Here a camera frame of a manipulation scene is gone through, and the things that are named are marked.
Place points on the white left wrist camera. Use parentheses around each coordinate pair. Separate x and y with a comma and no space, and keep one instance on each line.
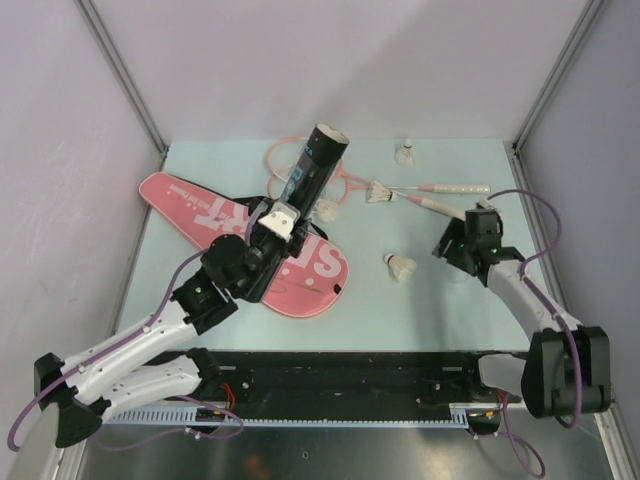
(280,219)

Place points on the pink badminton racket upper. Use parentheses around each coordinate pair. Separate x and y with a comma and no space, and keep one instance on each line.
(280,164)

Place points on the pink badminton racket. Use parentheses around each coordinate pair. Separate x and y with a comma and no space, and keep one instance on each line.
(280,164)
(411,193)

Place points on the black shuttlecock tube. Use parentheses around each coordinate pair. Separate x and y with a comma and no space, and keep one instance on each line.
(319,157)

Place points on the grey cable duct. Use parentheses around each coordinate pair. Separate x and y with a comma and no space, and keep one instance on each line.
(453,415)

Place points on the pink badminton racket lower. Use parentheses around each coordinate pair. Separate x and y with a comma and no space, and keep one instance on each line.
(411,193)

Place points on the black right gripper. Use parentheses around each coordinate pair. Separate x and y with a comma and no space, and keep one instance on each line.
(454,231)

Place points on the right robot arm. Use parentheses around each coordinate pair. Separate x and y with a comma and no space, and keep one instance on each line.
(566,371)

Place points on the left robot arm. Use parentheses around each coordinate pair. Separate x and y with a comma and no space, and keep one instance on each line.
(77,385)

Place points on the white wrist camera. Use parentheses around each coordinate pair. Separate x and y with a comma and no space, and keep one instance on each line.
(280,219)
(486,205)

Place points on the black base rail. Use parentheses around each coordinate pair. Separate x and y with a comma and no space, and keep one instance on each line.
(432,377)

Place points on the white shuttlecock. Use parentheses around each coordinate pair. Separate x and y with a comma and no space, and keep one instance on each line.
(404,154)
(326,210)
(377,193)
(400,268)

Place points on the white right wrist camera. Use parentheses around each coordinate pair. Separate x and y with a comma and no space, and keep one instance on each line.
(486,205)

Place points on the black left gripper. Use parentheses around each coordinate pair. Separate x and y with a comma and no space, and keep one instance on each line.
(293,247)

